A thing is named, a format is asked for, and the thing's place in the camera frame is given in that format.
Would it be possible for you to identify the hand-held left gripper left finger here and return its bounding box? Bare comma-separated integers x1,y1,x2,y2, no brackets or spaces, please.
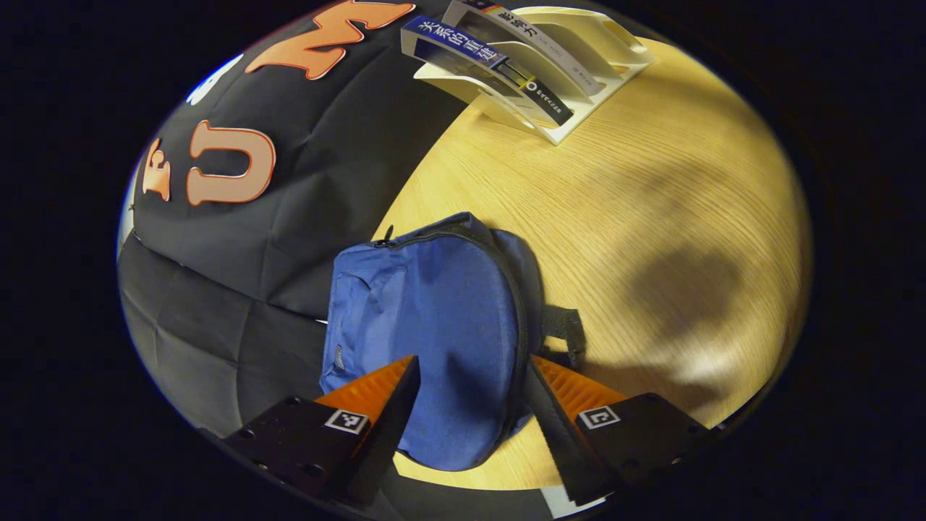
224,355,422,507

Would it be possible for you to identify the white bookshelf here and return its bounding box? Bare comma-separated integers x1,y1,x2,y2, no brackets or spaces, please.
412,4,658,147

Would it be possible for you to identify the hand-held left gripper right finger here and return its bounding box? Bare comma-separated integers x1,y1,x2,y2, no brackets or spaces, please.
524,355,724,507

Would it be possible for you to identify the blue cover book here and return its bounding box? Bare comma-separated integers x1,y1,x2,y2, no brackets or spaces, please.
400,14,576,130

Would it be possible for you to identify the grey cover book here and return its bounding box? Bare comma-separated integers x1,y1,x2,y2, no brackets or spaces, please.
443,0,607,98

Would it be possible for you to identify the blue schoolbag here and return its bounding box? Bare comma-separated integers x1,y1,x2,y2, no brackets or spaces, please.
318,211,587,473

